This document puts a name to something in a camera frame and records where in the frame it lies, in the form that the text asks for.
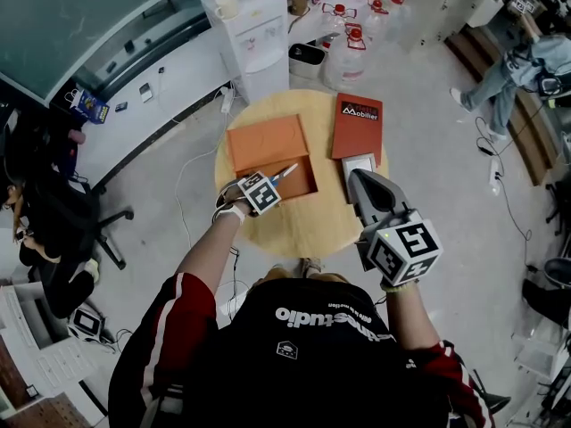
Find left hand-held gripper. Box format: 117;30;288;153
236;172;284;216

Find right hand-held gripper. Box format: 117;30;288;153
346;169;445;289

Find blue-handled scissors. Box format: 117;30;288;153
269;163;300;190

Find orange box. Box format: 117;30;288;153
225;113;319;205

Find person's left forearm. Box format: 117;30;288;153
175;205;246;294

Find person's right forearm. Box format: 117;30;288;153
380;282;443;352

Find person's left hand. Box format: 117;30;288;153
216;183;259;221

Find round wooden table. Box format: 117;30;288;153
214;87;391;259

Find red hardcover book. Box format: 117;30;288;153
330;92;385;169

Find person's beige shoe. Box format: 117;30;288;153
298;256;323;279

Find person's tan trousers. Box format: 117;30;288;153
261;267;350;287

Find white waste bin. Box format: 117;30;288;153
288;42;327;79

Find white water dispenser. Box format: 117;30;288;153
200;0;291;105

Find wooden steps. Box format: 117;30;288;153
444;26;562;187

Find person's black and red shirt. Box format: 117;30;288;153
108;271;488;428

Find black office chair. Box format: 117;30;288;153
21;118;136;272

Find blue paper bag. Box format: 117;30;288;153
70;88;112;126

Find white cup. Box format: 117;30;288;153
213;0;241;21

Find white locker cabinet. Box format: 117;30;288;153
394;0;474;54

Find black metal chair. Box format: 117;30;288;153
471;366;513;415

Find frosted glass board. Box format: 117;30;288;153
0;0;211;103

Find white shelf unit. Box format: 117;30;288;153
0;280;98;401

